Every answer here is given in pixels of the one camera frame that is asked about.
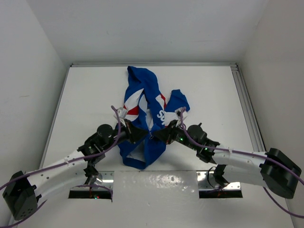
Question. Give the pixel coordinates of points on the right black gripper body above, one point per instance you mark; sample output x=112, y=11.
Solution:
x=179, y=135

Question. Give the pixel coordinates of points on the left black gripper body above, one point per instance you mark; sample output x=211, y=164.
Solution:
x=125, y=131

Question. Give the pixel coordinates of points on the blue white red jacket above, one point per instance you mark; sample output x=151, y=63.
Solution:
x=148, y=109

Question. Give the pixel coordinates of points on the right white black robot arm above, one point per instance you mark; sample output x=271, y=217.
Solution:
x=272, y=169

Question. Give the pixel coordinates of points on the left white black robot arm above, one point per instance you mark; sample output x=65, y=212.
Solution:
x=25, y=192

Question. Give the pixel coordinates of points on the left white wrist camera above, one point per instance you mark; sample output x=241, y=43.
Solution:
x=120, y=113

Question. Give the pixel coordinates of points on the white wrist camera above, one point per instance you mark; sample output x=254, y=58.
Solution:
x=181, y=113
x=120, y=113

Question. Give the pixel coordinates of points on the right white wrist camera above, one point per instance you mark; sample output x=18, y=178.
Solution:
x=181, y=113

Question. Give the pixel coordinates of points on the metal base plate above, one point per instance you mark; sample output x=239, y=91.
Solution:
x=106, y=183

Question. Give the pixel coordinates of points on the aluminium frame rail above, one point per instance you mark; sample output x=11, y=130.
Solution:
x=216, y=93

